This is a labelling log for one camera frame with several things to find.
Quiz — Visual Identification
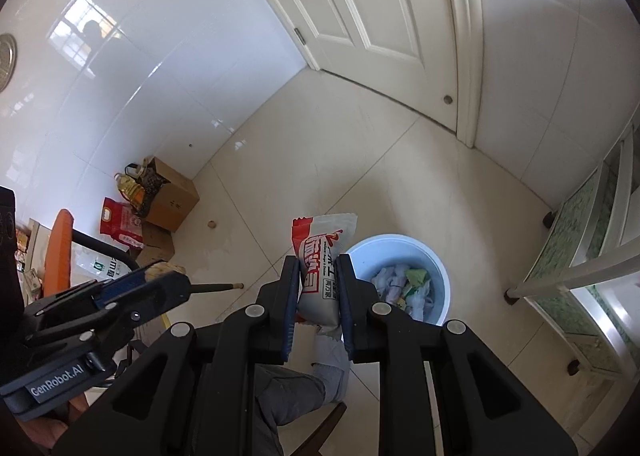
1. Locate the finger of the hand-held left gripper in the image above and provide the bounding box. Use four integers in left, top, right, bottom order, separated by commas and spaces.
22, 269, 156, 320
24, 271, 192, 351

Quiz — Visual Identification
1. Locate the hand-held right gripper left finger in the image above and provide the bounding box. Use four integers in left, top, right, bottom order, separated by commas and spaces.
50, 256, 302, 456

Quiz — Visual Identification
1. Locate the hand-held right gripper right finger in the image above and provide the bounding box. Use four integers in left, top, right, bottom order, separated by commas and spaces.
335, 254, 581, 456

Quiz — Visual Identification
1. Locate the banded white tissue bundle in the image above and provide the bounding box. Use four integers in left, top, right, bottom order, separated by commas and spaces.
372, 263, 411, 302

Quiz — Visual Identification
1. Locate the red white snack packet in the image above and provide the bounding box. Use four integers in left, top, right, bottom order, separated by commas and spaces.
291, 213, 359, 337

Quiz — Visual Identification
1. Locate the pale blue waste bin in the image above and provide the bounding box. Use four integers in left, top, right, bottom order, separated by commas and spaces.
345, 233, 453, 328

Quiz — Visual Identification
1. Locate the person's left hand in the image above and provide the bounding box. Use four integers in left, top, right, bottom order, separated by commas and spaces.
20, 393, 93, 452

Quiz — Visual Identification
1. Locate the white bag green print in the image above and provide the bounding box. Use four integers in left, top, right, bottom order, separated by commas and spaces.
70, 241, 133, 287

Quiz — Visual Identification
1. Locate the flat cardboard box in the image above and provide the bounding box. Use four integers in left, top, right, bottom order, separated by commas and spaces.
132, 223, 176, 267

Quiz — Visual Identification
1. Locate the red white rice bag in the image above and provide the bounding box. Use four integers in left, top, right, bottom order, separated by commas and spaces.
100, 197, 143, 249

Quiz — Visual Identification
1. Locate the person's grey trouser leg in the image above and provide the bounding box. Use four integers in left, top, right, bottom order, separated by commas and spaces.
250, 363, 326, 456

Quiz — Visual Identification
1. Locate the orange round table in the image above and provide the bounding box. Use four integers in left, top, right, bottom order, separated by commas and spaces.
42, 209, 141, 297

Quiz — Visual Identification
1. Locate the open cardboard box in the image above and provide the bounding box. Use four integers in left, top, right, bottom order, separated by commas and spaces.
142, 156, 201, 232

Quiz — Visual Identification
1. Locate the cooking oil bottle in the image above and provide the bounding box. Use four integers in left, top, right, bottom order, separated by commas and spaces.
115, 172, 146, 209

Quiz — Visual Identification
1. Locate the pile of small cartons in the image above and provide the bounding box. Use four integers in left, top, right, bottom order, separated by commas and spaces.
15, 219, 51, 297

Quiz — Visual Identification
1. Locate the dark mesh bag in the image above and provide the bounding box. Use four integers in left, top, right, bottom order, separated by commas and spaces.
135, 159, 166, 217

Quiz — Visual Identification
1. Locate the brown wooden stool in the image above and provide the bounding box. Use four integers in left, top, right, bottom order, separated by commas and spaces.
295, 401, 348, 456

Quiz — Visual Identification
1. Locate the white wheeled cart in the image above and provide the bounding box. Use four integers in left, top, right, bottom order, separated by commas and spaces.
505, 123, 640, 382

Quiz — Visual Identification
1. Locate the round metal lid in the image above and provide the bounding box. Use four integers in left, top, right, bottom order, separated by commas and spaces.
0, 34, 17, 90

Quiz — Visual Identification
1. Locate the white panel door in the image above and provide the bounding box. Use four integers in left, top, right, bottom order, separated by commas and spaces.
235, 0, 483, 147

